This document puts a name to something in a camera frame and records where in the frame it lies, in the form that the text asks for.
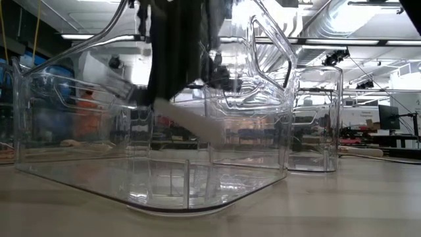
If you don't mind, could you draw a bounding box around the light wood handled fork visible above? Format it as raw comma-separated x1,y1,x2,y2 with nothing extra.
338,146,385,158

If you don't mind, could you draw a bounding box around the yellow cable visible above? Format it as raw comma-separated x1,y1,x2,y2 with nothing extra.
0,0,42,65

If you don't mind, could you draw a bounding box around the long ceiling light fixture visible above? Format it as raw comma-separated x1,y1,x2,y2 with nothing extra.
61,32,421,47

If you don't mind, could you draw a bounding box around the white handled fork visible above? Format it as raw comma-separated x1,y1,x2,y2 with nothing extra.
104,70,228,146

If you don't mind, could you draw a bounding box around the silver ceiling duct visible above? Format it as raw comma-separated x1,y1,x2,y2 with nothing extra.
253,0,409,72

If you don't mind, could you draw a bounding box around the black computer monitor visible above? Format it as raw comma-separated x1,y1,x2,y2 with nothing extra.
378,104,401,131

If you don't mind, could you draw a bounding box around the black background table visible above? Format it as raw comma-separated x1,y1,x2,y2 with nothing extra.
371,133,421,159

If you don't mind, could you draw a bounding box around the person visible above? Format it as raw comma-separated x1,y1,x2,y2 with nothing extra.
74,88,103,141

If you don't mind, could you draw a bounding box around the clear plastic bin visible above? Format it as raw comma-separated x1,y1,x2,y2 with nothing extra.
230,105,319,155
0,57,155,165
12,0,299,217
204,65,345,174

